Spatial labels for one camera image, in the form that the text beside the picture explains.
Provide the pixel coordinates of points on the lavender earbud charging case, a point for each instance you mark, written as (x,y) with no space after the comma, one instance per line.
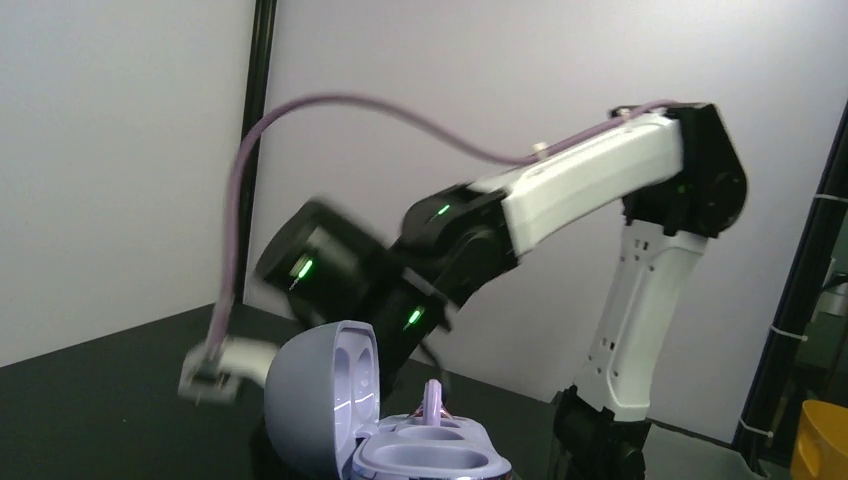
(322,414)

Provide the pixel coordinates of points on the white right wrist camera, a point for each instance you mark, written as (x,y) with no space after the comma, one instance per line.
(219,379)

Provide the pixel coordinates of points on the yellow object at right edge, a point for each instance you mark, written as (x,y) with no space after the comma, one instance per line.
(820,448)

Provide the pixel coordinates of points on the purple earbud with ear hook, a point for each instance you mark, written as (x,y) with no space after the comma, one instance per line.
(432,411)

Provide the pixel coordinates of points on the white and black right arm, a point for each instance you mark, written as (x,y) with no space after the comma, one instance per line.
(631,204)

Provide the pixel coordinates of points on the black right rear frame post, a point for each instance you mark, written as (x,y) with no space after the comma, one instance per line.
(258,70)

